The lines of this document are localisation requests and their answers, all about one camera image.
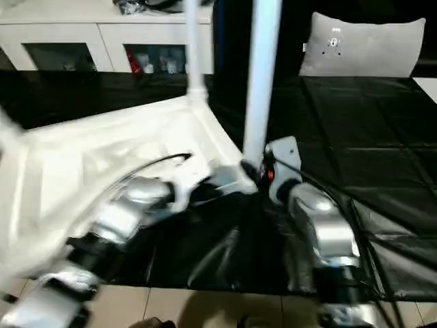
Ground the white plastic table leg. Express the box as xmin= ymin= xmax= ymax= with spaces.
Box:
xmin=0 ymin=108 xmax=25 ymax=148
xmin=183 ymin=0 xmax=208 ymax=105
xmin=242 ymin=0 xmax=284 ymax=169

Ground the white plastic table top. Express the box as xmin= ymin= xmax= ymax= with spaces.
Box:
xmin=0 ymin=96 xmax=262 ymax=282

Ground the black work mat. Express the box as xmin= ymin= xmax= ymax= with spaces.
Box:
xmin=0 ymin=68 xmax=437 ymax=303

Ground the dark right robot foot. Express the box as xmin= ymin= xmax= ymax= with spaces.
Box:
xmin=236 ymin=316 xmax=274 ymax=328

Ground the dark robot foot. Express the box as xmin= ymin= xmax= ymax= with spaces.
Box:
xmin=130 ymin=317 xmax=177 ymax=328
xmin=236 ymin=316 xmax=274 ymax=328

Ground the dark left robot foot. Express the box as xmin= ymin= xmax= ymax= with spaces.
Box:
xmin=130 ymin=317 xmax=177 ymax=328

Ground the grey cushion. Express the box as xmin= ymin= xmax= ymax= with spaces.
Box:
xmin=298 ymin=12 xmax=427 ymax=78

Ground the white flat board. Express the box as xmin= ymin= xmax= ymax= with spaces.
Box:
xmin=412 ymin=77 xmax=437 ymax=105

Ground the white cabinet with glass doors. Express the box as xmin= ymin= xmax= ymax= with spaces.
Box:
xmin=0 ymin=0 xmax=216 ymax=74

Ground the grey carrying case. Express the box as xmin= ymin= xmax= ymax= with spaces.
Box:
xmin=119 ymin=0 xmax=214 ymax=14

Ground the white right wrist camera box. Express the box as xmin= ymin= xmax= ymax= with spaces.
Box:
xmin=264 ymin=135 xmax=302 ymax=180

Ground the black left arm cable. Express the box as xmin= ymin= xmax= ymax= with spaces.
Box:
xmin=102 ymin=154 xmax=194 ymax=206

